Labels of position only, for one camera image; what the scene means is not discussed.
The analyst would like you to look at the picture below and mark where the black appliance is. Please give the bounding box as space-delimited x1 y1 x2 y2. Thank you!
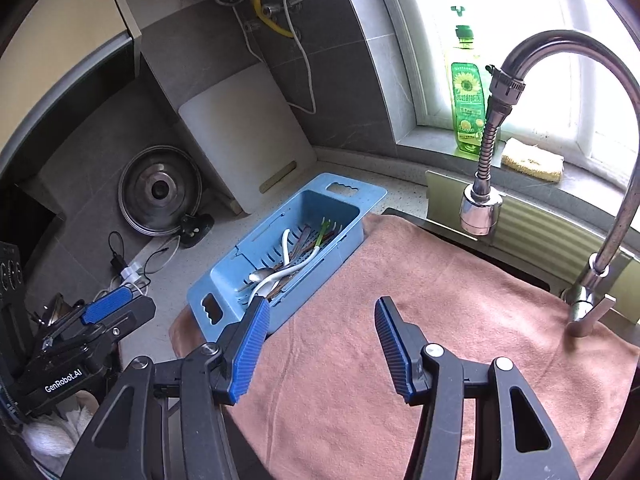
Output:
0 240 26 381

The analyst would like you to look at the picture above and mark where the green dish soap bottle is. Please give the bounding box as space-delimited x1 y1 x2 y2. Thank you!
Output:
446 5 488 156

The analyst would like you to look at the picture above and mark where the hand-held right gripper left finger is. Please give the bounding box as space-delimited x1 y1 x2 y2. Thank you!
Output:
60 296 271 480

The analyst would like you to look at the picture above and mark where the chrome kitchen faucet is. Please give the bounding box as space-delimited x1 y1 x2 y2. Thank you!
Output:
457 30 640 338

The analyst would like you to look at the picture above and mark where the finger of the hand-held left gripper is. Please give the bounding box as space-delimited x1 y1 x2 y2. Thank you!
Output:
80 284 146 325
65 296 157 356

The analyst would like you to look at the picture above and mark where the steel pot lid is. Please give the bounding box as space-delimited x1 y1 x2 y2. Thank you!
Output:
118 145 203 236

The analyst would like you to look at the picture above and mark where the white cable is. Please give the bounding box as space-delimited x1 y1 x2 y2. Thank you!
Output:
280 0 318 115

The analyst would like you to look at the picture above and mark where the yellow sponge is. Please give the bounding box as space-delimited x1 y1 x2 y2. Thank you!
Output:
501 137 565 183

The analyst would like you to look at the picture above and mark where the red wooden chopstick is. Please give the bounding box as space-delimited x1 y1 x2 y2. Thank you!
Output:
267 270 301 303
300 225 346 266

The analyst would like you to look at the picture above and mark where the person's left hand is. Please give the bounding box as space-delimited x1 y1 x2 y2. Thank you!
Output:
20 392 98 468

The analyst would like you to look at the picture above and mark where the small black holder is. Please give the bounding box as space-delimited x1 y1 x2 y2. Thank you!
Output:
180 214 215 248

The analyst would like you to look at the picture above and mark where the white ceramic spoon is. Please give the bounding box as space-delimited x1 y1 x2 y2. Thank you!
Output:
248 247 323 307

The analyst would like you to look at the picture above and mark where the white cutting board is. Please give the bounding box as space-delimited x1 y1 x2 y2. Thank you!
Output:
178 63 317 216

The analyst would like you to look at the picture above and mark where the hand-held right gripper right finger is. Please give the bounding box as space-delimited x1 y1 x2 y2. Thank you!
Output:
375 296 581 480

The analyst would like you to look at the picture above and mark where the pink towel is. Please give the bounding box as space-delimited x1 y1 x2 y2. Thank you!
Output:
169 212 640 480

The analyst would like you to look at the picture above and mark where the wall cabinet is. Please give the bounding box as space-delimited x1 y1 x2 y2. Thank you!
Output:
0 0 143 176

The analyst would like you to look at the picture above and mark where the blue drain basket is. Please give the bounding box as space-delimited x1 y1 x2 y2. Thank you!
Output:
186 172 388 343

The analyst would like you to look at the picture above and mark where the white framed window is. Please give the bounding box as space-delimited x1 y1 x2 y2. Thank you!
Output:
365 0 640 181

